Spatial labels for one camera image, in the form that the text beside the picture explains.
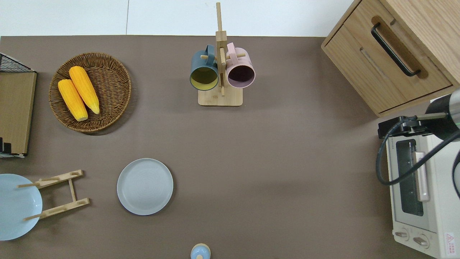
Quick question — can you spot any bamboo mug tree stand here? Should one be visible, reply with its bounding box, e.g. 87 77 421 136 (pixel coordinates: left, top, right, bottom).
198 2 247 107

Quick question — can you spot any gray round plate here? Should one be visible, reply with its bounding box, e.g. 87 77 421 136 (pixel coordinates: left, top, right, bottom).
116 158 174 216

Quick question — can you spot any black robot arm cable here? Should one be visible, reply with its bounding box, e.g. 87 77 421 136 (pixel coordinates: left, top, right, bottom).
375 117 460 199

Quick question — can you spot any pink mug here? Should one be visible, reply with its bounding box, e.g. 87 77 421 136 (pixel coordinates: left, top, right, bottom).
225 42 256 89

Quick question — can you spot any long yellow corn cob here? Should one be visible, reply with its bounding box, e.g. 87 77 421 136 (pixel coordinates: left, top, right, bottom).
68 65 101 115

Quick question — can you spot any black cabinet drawer handle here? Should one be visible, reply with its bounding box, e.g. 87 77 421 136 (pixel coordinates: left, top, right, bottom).
371 22 422 77

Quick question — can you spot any dark teal mug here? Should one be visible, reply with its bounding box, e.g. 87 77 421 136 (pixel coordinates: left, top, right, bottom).
189 44 220 91

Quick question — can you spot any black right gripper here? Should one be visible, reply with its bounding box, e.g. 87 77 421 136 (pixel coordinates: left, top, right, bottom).
377 115 434 140

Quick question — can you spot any brown table mat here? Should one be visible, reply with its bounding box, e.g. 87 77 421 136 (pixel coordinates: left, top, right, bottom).
0 35 460 259

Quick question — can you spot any cream toaster oven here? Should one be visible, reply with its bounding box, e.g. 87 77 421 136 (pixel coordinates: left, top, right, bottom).
386 95 460 259

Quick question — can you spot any short yellow corn cob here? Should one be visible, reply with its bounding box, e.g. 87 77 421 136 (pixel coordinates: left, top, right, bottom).
57 79 89 122

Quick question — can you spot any low bamboo plate rack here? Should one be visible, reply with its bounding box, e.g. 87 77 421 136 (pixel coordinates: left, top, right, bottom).
18 169 90 221

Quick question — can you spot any light blue round plate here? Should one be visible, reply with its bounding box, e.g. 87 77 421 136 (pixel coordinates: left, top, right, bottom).
0 173 43 241

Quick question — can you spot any black wire mesh panel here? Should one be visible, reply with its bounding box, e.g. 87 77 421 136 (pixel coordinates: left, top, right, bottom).
0 53 35 73

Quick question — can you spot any brown wicker basket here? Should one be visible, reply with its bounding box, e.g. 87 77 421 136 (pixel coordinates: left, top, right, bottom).
49 53 132 133

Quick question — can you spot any cream oven door handle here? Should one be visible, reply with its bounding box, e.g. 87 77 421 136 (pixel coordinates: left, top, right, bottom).
415 151 431 202

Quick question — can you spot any wooden drawer cabinet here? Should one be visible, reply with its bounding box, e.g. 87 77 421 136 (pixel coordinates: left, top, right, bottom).
321 0 460 118

